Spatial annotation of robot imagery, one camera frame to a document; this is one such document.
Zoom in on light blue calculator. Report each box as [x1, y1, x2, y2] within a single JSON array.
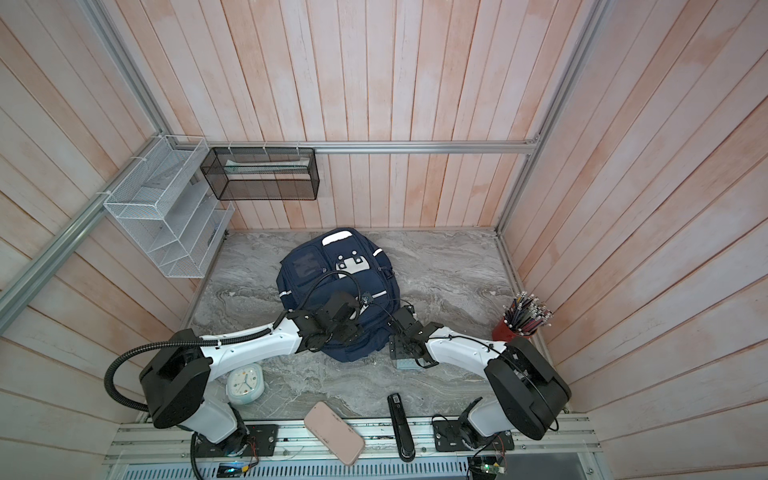
[[389, 335, 420, 370]]

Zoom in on navy blue backpack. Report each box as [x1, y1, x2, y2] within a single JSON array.
[[276, 228, 401, 362]]

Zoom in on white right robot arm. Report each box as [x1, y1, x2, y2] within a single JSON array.
[[389, 307, 571, 448]]

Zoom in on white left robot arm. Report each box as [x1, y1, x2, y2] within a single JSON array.
[[140, 291, 371, 453]]

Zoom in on black stapler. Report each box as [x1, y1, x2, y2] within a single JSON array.
[[387, 393, 416, 463]]

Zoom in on mint green alarm clock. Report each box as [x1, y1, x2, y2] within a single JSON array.
[[226, 363, 266, 405]]

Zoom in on red pencil holder with pencils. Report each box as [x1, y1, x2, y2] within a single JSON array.
[[492, 291, 553, 342]]

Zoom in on pink pencil case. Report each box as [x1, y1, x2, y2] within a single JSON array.
[[304, 402, 365, 466]]

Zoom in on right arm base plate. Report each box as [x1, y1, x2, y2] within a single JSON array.
[[431, 415, 515, 452]]

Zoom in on black corrugated cable hose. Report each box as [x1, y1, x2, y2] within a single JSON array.
[[103, 323, 274, 480]]

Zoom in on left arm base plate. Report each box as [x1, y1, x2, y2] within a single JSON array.
[[190, 424, 279, 458]]

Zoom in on black mesh wall basket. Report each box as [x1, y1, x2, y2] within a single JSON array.
[[201, 146, 320, 201]]

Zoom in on white wire mesh shelf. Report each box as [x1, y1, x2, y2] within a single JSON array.
[[104, 135, 234, 279]]

